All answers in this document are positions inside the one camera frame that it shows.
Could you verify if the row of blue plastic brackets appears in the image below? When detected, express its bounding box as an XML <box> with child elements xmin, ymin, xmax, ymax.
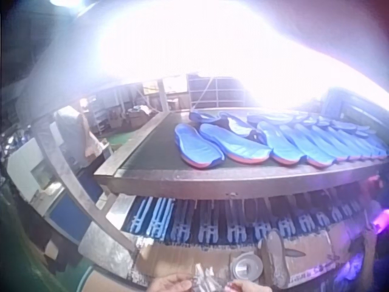
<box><xmin>126</xmin><ymin>196</ymin><xmax>377</xmax><ymax>245</ymax></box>

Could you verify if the dark blue shoe upper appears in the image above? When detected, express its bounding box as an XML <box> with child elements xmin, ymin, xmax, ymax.
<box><xmin>188</xmin><ymin>111</ymin><xmax>269</xmax><ymax>145</ymax></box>

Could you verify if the person's right hand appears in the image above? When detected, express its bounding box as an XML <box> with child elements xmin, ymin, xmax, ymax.
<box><xmin>225</xmin><ymin>279</ymin><xmax>276</xmax><ymax>292</ymax></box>

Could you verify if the grey metal shelf rack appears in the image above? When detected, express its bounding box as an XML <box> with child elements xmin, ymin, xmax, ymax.
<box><xmin>186</xmin><ymin>72</ymin><xmax>247</xmax><ymax>108</ymax></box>

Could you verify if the brown shoe sole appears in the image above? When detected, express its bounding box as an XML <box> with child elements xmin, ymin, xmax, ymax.
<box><xmin>260</xmin><ymin>229</ymin><xmax>290</xmax><ymax>289</ymax></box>

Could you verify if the person's left hand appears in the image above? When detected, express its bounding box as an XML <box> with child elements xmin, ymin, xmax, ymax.
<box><xmin>148</xmin><ymin>273</ymin><xmax>193</xmax><ymax>292</ymax></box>

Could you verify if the heap of boxes and cloth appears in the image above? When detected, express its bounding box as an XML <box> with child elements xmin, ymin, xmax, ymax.
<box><xmin>125</xmin><ymin>103</ymin><xmax>159</xmax><ymax>129</ymax></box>

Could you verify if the row of blue shoe soles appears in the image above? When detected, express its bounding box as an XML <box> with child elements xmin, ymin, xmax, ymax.
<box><xmin>174</xmin><ymin>111</ymin><xmax>389</xmax><ymax>170</ymax></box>

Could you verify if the metal support post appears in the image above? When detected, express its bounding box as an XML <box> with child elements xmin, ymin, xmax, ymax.
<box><xmin>156</xmin><ymin>77</ymin><xmax>170</xmax><ymax>114</ymax></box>

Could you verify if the metal conveyor table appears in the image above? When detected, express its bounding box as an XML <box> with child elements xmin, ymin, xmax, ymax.
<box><xmin>93</xmin><ymin>106</ymin><xmax>389</xmax><ymax>200</ymax></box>

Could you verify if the white and blue machine cabinet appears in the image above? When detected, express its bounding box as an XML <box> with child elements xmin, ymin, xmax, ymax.
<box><xmin>5</xmin><ymin>142</ymin><xmax>92</xmax><ymax>243</ymax></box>

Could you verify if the brown cardboard sheet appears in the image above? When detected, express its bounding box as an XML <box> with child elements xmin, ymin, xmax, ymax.
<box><xmin>133</xmin><ymin>229</ymin><xmax>379</xmax><ymax>290</ymax></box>

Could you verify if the clear plastic packet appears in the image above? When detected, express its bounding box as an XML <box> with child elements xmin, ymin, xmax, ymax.
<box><xmin>185</xmin><ymin>263</ymin><xmax>227</xmax><ymax>292</ymax></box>

